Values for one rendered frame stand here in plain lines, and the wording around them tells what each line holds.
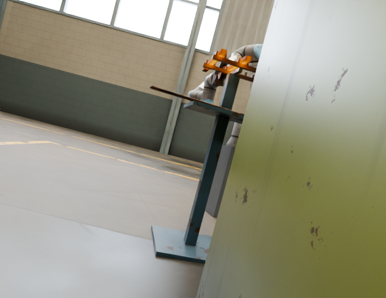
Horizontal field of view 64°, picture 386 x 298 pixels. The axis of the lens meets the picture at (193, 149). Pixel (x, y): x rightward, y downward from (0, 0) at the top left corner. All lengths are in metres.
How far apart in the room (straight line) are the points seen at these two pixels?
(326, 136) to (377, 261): 0.19
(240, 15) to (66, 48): 4.84
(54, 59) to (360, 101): 9.32
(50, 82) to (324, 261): 9.27
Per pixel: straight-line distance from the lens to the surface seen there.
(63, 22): 9.76
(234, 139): 2.63
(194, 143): 8.65
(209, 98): 2.15
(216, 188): 2.64
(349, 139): 0.42
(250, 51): 2.48
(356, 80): 0.45
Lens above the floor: 0.58
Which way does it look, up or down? 2 degrees down
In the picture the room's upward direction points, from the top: 15 degrees clockwise
